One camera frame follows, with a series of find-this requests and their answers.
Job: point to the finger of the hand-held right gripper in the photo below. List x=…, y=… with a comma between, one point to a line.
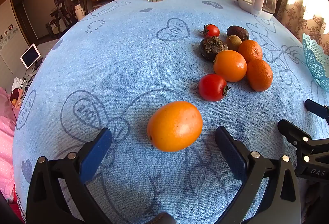
x=308, y=152
x=317, y=108

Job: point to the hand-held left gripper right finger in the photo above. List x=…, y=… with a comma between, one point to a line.
x=228, y=149

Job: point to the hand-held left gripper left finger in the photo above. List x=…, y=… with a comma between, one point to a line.
x=99, y=146

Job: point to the light blue plastic lattice basket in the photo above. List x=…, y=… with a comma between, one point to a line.
x=316, y=64

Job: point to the large oval orange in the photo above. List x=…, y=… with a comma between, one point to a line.
x=174, y=126

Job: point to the large red tomato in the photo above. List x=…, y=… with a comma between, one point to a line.
x=212, y=87

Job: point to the bumpy orange tangerine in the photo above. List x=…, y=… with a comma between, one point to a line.
x=259, y=74
x=250, y=49

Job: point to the smooth round orange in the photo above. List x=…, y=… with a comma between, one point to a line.
x=230, y=66

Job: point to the wrinkled dark passion fruit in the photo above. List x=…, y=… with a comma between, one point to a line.
x=212, y=46

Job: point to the brown kiwi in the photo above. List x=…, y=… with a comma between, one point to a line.
x=233, y=42

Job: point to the dark avocado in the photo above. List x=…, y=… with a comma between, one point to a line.
x=237, y=31

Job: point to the small red tomato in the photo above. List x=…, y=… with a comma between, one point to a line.
x=211, y=30

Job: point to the pink bedding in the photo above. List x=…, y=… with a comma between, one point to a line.
x=6, y=136

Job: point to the patterned cream curtain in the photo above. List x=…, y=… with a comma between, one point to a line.
x=295, y=15

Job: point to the white tablet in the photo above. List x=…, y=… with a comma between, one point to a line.
x=30, y=55

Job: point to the dark wooden chair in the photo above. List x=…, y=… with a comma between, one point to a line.
x=64, y=8
x=280, y=0

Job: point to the white cabinet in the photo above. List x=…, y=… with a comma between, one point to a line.
x=7, y=46

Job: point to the white thermos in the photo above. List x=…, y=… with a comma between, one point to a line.
x=79, y=12

